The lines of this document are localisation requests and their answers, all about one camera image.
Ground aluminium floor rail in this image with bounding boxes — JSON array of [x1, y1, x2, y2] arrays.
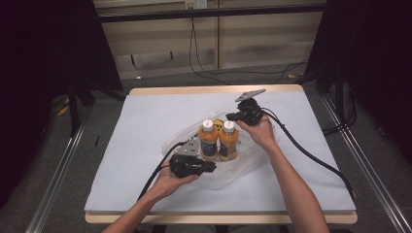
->
[[24, 108, 94, 233], [320, 94, 412, 233]]

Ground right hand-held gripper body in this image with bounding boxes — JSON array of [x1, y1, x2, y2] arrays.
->
[[234, 88, 267, 127]]

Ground white table mat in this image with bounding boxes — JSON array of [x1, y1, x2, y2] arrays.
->
[[85, 91, 357, 214]]

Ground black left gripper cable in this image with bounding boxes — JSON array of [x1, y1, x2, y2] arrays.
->
[[137, 140, 189, 202]]

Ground clear plastic bag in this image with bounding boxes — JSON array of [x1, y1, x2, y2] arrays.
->
[[160, 111, 280, 190]]

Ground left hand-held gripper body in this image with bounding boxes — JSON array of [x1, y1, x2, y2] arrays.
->
[[168, 137, 204, 180]]

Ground black metal stand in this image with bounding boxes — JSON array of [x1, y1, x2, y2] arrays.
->
[[66, 84, 82, 138]]

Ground black horizontal bar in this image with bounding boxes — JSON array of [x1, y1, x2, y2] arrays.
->
[[96, 3, 328, 23]]

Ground black curtain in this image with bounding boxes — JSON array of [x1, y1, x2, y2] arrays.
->
[[303, 0, 412, 164], [0, 0, 124, 209]]

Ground black floor cables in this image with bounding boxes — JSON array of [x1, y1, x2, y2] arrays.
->
[[322, 82, 358, 136]]

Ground black hanging cable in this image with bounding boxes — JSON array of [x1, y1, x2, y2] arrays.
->
[[189, 17, 310, 85]]

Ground person's right hand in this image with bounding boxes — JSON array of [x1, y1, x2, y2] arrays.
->
[[235, 115, 280, 152]]

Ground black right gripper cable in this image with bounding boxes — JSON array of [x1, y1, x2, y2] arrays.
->
[[260, 106, 355, 201]]

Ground white wall power outlet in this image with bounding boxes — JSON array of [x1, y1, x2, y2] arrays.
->
[[184, 0, 208, 10]]

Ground person's left hand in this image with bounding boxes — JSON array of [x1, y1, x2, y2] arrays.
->
[[152, 165, 200, 201]]

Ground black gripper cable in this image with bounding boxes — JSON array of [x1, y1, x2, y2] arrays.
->
[[137, 140, 189, 202], [260, 106, 355, 201]]

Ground wooden table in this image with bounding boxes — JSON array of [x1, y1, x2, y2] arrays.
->
[[85, 83, 359, 225]]

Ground orange juice bottle white cap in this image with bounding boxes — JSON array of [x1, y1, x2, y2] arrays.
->
[[218, 119, 240, 162], [197, 118, 220, 162]]

